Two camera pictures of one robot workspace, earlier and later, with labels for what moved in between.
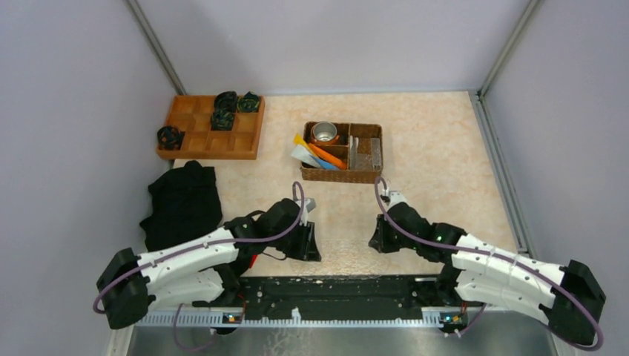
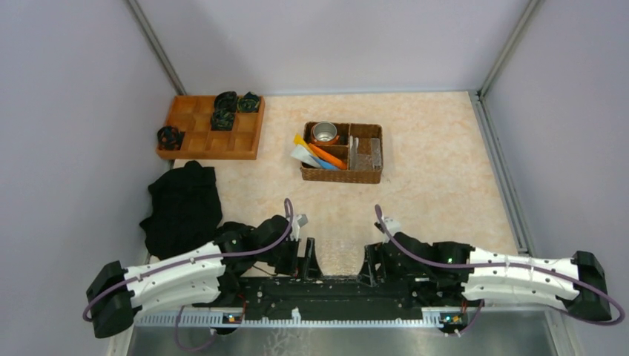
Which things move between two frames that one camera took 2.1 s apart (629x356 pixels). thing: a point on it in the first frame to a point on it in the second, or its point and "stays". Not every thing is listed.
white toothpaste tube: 301,153 stays
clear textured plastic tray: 350,256 stays
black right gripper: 381,236 to 379,261
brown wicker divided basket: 359,145 stays
